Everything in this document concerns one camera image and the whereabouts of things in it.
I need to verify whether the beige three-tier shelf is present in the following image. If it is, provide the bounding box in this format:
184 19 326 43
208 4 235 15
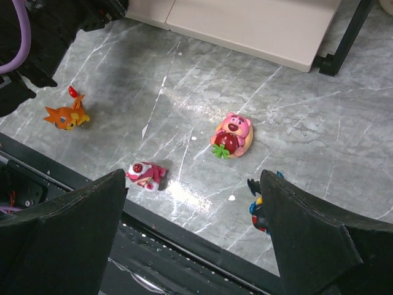
126 0 374 76

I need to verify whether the black dragon toy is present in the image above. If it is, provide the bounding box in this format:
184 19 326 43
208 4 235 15
247 179 270 235

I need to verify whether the cream pump bottle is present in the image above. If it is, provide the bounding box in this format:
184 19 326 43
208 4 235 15
379 0 393 16

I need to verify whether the orange fox toy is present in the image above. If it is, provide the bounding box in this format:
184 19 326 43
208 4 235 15
44 85 90 131

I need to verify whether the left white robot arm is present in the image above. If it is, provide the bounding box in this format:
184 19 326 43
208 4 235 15
1 0 129 117

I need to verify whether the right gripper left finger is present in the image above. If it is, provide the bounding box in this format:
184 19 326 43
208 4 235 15
1 169 126 294

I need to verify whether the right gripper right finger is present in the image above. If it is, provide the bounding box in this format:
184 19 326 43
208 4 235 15
260 170 392 294

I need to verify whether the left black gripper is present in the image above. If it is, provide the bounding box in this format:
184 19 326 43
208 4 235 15
70 0 128 31

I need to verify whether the pink strawberry tart toy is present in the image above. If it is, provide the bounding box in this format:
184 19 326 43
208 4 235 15
210 112 254 159

